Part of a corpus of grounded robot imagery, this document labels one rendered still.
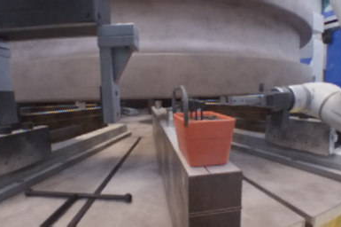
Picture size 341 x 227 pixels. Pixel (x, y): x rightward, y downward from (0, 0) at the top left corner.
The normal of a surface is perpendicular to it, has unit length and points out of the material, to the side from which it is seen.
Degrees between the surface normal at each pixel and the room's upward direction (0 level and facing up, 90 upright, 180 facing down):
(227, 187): 90
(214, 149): 97
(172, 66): 90
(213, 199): 90
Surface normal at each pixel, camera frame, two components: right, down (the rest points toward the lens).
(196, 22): 0.23, 0.11
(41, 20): -0.01, 0.11
